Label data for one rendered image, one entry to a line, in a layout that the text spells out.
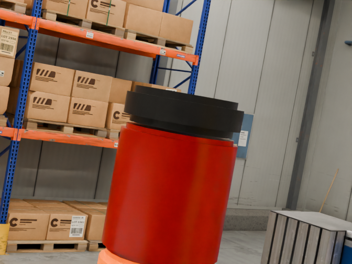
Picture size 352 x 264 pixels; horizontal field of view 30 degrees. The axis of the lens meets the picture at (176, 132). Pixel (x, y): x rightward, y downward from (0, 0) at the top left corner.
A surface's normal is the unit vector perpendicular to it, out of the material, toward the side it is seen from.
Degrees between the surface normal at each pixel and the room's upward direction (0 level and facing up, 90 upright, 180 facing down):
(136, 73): 90
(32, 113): 89
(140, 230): 90
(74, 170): 90
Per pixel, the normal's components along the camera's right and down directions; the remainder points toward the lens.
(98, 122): 0.62, 0.19
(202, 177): 0.44, 0.12
